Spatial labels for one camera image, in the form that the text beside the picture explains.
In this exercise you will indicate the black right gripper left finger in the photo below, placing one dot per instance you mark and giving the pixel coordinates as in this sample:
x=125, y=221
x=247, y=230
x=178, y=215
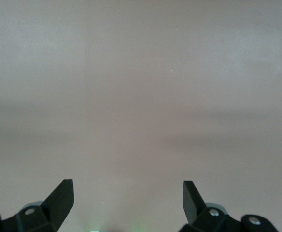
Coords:
x=57, y=205

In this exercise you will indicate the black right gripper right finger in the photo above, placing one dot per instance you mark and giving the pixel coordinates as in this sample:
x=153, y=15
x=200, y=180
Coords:
x=193, y=205

